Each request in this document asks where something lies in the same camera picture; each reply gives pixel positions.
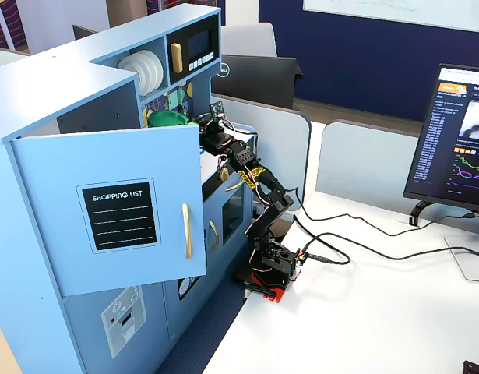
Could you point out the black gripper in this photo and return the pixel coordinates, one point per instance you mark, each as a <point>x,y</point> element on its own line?
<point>206,137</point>

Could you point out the light grey desk divider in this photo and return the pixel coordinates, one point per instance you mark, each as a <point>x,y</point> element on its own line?
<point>363,159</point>
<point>286,148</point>

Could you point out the blue fridge door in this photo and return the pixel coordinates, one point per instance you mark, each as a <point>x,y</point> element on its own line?
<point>106,156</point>

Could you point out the small gripper camera board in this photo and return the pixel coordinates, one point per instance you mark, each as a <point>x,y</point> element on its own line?
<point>217,110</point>

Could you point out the black keyboard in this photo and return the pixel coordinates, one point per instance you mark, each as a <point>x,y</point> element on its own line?
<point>478,368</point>

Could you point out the gold stove knob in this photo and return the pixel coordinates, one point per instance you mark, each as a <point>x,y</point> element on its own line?
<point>224,174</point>

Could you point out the grey office chair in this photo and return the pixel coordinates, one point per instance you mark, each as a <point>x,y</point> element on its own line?
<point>251,39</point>

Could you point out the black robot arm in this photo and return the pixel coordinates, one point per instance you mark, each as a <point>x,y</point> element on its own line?
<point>276,202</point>

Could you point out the blue toy kitchen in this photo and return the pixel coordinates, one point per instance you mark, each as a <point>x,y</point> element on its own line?
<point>48,97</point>

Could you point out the whiteboard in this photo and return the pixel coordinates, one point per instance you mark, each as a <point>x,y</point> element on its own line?
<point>399,9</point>

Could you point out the red base plate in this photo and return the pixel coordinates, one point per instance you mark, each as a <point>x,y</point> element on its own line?
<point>276,294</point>

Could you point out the white toy plate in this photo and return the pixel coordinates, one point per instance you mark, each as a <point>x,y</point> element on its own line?
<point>150,66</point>
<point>130,74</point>
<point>160,68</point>

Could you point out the computer monitor with graphs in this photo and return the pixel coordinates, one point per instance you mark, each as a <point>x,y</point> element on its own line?
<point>449,136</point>

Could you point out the black Dell monitor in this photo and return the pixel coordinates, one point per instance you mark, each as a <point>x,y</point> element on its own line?
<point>258,82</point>

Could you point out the grey monitor stand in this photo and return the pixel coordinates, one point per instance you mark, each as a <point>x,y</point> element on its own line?
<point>470,257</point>

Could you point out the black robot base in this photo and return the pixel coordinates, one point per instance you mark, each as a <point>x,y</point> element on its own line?
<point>280,265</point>

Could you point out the green container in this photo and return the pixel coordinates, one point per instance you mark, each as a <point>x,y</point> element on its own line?
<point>165,121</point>

